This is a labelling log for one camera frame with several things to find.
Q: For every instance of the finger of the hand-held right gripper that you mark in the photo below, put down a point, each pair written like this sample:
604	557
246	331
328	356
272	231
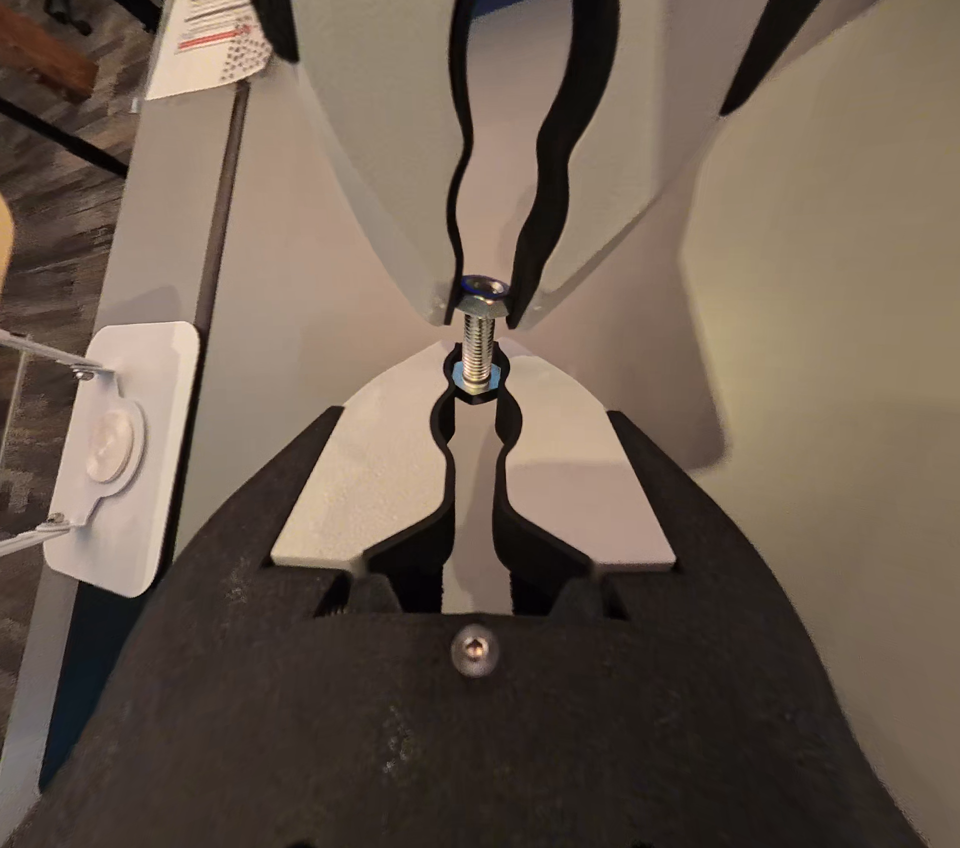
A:
660	38
375	76

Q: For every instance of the brown wooden block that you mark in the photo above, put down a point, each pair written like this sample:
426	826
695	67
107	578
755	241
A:
41	57

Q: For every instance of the printed paper sheet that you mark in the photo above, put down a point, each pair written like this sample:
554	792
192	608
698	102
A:
210	23

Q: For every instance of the white document stand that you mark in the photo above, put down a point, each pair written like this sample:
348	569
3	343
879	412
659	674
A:
127	458

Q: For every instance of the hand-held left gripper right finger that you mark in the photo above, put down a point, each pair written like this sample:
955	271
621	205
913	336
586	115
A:
585	488

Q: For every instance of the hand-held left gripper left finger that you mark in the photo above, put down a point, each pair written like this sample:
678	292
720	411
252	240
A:
375	488

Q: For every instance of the silver hex bolt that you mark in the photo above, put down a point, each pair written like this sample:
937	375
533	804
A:
480	346

